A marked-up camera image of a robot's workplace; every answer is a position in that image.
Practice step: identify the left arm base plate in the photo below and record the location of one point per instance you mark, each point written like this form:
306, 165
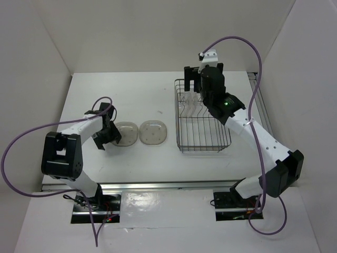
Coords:
109, 209

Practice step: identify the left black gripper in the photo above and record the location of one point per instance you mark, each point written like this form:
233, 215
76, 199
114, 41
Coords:
114, 135

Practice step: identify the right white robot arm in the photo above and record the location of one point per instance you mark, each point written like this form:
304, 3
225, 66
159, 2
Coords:
282, 167

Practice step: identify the front aluminium rail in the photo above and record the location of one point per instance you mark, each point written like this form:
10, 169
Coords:
174, 185

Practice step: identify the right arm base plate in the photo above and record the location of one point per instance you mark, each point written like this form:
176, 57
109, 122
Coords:
229, 207

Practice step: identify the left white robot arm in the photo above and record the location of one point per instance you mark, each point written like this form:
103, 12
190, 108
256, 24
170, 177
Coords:
62, 154

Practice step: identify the clear plate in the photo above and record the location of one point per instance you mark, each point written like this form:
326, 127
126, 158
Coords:
129, 133
193, 101
152, 132
184, 104

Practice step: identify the wire dish rack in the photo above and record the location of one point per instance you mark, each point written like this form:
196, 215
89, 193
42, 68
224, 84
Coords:
200, 133

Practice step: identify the right side aluminium rail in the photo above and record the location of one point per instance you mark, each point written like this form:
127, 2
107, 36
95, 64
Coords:
265, 122

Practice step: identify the aluminium rail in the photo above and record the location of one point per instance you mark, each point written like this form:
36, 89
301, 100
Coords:
174, 185
265, 122

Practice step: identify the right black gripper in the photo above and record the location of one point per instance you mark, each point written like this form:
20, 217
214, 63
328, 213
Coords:
191, 74

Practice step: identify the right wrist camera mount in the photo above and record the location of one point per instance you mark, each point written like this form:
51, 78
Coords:
209, 58

